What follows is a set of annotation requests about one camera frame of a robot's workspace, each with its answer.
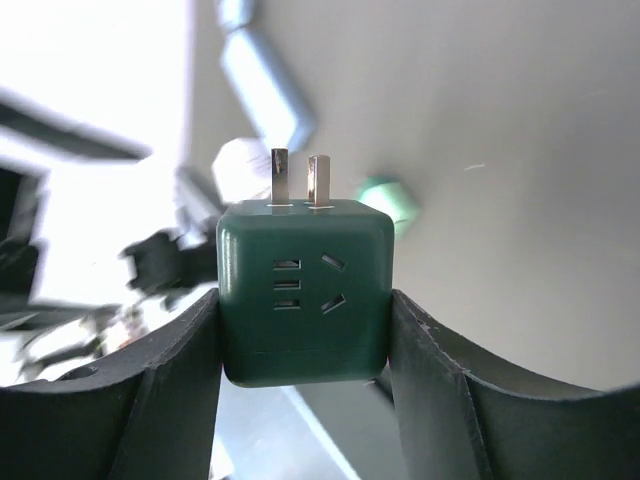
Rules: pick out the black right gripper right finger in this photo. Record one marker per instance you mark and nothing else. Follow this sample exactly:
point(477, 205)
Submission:
point(466, 413)

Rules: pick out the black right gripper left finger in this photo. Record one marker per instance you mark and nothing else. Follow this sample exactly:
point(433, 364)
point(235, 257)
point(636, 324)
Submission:
point(147, 411)

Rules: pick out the dark green cube socket adapter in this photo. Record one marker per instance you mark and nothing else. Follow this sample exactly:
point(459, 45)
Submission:
point(305, 285)

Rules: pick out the light green plug adapter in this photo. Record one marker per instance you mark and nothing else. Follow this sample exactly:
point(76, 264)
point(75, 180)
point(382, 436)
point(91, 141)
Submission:
point(390, 196)

